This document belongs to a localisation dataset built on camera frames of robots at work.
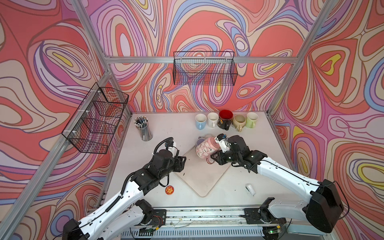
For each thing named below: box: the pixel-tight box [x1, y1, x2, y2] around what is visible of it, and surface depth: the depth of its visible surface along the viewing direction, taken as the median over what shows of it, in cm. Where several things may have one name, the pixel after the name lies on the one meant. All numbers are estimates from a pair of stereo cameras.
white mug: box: [207, 112, 220, 128], surface depth 107 cm
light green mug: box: [246, 112, 259, 129], surface depth 107 cm
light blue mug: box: [195, 113, 207, 130], surface depth 106 cm
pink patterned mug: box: [195, 136, 222, 165], surface depth 78 cm
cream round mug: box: [232, 114, 247, 132], surface depth 107 cm
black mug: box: [217, 109, 234, 131], surface depth 107 cm
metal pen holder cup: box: [133, 115, 153, 142], surface depth 95 cm
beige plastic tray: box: [174, 138, 232, 198], surface depth 88 cm
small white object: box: [245, 184, 256, 196], surface depth 82 cm
